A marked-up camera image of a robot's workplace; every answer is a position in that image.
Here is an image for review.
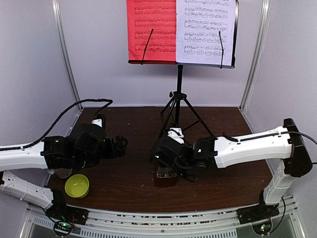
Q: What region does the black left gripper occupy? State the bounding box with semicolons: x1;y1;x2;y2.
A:
76;135;127;169

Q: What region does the red sheet music page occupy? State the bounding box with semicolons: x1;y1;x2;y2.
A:
126;0;176;63

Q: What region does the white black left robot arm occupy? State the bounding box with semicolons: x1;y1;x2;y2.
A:
0;123;128;220

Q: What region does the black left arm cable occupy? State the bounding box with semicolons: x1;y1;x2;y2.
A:
0;98;114;152

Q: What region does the aluminium frame post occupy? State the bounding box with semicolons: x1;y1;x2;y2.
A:
240;0;271;114
52;0;80;102

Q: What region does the brown wooden metronome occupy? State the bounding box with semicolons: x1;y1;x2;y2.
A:
153;164;177;188

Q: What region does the right aluminium frame post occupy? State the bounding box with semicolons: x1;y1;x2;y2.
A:
240;0;271;114

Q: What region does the patterned mug yellow inside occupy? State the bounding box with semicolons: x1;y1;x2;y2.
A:
47;168;72;179

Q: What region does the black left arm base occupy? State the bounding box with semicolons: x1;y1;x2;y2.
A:
46;205;89;225

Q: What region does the lime green bowl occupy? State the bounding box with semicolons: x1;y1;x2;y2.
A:
64;174;90;199

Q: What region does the black perforated music stand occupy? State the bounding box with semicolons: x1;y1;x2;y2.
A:
127;0;240;139

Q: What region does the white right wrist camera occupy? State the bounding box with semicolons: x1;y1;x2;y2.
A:
167;127;184;144

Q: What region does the left aluminium frame post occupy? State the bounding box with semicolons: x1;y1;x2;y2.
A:
52;0;80;102

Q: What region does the aluminium front rail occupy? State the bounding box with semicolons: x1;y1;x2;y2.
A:
26;195;298;238

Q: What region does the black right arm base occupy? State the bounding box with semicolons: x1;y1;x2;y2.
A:
237;199;279;225

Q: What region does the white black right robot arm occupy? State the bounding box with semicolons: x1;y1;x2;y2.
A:
149;118;313;219

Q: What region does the white sheet music page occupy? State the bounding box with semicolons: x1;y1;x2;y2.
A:
176;0;239;68

